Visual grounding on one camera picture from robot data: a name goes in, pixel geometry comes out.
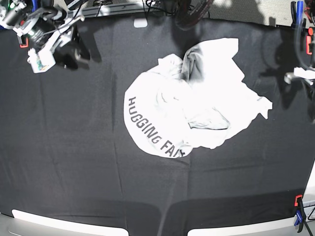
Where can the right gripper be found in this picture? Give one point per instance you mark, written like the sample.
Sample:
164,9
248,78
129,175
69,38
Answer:
70,51

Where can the white Hugging Face t-shirt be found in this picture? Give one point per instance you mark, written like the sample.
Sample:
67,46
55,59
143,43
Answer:
198,100

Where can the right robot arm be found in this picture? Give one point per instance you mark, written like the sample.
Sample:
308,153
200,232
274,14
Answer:
48,32

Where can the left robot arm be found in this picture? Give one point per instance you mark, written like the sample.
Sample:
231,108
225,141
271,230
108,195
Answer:
303,71

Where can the red black clamp far-left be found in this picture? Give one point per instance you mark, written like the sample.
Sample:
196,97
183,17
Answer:
23,42

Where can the black table cloth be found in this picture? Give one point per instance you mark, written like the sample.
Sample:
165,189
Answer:
65,152

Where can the blue clamp far-right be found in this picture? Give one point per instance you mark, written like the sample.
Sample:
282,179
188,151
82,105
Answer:
297,10

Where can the red black clamp far-right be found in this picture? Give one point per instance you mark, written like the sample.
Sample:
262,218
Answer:
310,38

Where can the red blue clamp near-right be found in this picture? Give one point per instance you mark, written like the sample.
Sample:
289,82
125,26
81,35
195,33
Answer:
300,213

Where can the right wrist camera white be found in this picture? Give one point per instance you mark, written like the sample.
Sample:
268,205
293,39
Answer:
42,61

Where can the aluminium frame rail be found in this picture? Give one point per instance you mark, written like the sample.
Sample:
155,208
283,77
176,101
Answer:
116,9

